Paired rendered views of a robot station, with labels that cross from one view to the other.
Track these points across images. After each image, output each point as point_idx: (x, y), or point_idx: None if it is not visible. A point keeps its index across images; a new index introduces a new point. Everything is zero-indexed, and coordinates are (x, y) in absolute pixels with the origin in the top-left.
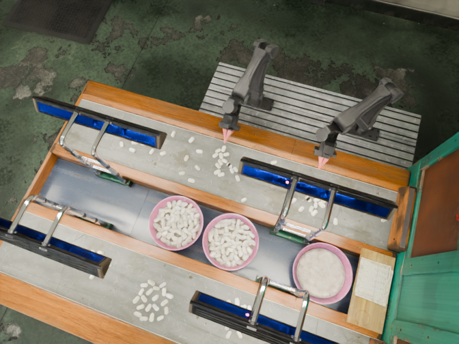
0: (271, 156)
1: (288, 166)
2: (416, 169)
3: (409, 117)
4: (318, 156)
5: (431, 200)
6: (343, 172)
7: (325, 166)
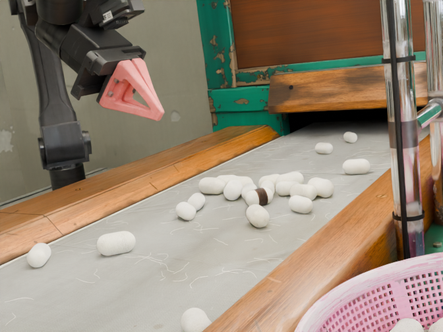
0: (3, 269)
1: (89, 237)
2: (229, 99)
3: (94, 174)
4: (118, 64)
5: (318, 6)
6: (187, 166)
7: (149, 182)
